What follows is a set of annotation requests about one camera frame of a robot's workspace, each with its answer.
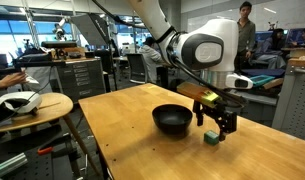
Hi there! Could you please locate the black softbox light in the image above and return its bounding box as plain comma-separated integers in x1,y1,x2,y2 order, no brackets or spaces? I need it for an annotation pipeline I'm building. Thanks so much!
69,12,110,48

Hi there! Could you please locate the green aluminium extrusion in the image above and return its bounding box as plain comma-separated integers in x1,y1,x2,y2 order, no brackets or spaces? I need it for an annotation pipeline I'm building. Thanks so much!
0,152,29,178

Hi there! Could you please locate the seated person white jacket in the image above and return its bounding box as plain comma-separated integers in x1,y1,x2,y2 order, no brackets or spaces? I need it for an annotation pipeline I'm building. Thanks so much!
137,36,165,85

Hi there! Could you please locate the standing person dark shirt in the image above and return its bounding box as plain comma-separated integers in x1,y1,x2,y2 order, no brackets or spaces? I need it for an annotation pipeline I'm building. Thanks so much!
233,0,257,74

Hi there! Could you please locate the black drawer cabinet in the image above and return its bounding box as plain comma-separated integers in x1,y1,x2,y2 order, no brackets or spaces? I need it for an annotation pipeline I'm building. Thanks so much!
54,57,107,104

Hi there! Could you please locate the round wooden side table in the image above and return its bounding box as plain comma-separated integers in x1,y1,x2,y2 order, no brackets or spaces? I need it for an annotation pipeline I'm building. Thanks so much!
0,91,104,178

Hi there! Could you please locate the black bowl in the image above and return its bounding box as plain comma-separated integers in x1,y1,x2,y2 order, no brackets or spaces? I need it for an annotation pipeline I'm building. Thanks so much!
151,103,194,136

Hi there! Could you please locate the black perforated breadboard table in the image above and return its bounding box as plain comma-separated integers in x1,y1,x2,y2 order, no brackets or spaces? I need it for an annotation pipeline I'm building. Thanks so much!
0,131,80,180

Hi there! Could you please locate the orange handled black clamp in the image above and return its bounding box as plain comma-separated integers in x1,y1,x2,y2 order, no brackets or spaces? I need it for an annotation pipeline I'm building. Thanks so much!
36,132,74,157

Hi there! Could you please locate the blue cushion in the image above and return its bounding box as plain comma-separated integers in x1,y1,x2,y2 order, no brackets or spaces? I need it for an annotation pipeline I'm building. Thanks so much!
240,67,287,80

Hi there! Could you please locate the bare person hand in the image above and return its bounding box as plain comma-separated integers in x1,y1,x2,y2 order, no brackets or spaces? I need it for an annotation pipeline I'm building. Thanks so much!
0,71,29,91

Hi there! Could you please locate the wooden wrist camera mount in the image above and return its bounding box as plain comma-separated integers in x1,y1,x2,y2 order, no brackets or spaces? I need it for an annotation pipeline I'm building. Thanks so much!
176,81,222,109

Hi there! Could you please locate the seated person at desk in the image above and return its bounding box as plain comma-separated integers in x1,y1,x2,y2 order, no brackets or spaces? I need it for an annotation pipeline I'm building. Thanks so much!
290,25,305,47

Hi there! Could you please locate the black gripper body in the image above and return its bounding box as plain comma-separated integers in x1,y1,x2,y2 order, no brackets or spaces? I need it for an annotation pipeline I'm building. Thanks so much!
203,99,239,134

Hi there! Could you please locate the seated person dark hair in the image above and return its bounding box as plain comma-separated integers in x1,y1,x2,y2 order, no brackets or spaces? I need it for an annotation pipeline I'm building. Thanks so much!
254,27,287,70

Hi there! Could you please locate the grey plastic bin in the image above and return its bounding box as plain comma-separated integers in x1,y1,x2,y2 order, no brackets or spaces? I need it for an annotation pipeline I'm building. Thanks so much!
229,88,280,128

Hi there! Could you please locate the black office chair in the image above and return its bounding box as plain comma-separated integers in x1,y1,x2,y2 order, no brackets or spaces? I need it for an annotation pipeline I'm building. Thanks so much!
125,52,149,85

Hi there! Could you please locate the white rounded device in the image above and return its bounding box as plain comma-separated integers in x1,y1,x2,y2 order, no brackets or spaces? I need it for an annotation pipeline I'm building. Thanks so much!
0,90,43,117

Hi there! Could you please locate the black stereo camera bar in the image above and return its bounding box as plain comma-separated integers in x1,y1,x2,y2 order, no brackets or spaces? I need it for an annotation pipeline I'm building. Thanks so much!
40,40,79,50

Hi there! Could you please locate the grey pegboard workbench cabinet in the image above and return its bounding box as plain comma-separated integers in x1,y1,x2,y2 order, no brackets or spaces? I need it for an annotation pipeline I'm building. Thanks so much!
271,57,305,144

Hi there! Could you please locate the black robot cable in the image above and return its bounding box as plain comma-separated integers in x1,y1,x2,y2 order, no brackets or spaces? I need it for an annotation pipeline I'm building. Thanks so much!
91,0,248,109

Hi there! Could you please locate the green block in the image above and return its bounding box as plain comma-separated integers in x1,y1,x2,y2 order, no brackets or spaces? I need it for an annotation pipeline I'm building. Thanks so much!
203,129,221,147

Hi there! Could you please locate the wooden block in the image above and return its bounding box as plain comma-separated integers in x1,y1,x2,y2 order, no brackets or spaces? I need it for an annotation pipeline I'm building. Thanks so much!
262,77,285,91

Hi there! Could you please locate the teal tray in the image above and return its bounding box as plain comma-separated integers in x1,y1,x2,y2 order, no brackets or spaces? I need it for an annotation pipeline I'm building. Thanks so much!
247,74,277,87

